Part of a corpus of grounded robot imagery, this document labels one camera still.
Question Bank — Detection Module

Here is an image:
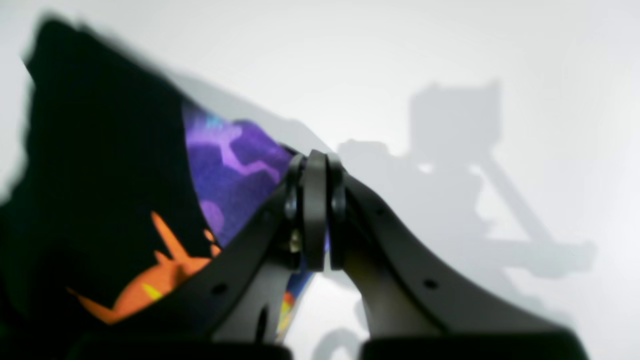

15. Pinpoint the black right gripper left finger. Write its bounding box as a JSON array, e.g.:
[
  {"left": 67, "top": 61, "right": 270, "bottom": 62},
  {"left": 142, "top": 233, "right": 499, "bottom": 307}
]
[{"left": 67, "top": 150, "right": 328, "bottom": 360}]

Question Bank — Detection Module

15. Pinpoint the black T-shirt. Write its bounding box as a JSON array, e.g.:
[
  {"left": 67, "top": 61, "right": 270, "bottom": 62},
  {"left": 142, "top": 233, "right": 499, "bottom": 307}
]
[{"left": 1, "top": 17, "right": 300, "bottom": 360}]

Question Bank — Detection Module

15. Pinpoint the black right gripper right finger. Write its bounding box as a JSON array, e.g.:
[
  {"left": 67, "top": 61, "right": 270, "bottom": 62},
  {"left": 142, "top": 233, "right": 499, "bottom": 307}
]
[{"left": 326, "top": 153, "right": 588, "bottom": 360}]

